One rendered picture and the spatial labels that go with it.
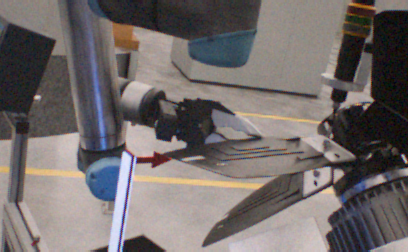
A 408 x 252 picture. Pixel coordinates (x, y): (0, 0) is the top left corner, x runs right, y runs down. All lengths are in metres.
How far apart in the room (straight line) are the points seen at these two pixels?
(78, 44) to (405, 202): 0.54
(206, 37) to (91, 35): 0.25
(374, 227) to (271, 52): 6.44
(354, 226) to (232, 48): 0.36
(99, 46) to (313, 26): 6.66
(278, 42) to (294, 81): 0.64
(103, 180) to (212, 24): 0.36
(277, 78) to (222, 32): 6.74
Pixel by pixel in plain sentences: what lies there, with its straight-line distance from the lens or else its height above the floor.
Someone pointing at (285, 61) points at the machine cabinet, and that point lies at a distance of 7.29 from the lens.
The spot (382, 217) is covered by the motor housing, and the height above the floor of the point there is 1.13.
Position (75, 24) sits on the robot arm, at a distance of 0.78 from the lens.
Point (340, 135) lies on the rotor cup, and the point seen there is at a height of 1.21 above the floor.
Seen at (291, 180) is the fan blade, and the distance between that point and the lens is 1.00.
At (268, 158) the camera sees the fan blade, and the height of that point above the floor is 1.19.
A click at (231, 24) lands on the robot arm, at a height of 1.38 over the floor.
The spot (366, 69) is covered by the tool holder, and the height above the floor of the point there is 1.33.
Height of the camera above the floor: 1.42
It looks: 16 degrees down
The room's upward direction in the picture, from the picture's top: 11 degrees clockwise
